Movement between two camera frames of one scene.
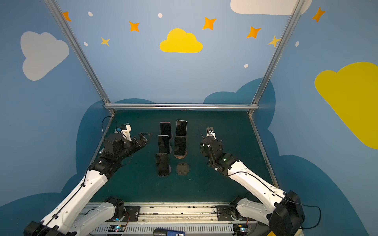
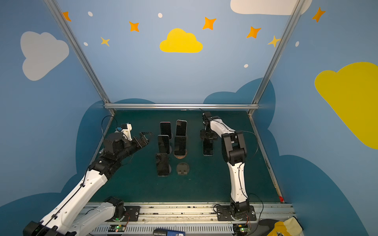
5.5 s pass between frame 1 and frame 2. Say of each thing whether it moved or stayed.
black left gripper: stayed
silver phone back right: stayed
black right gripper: moved
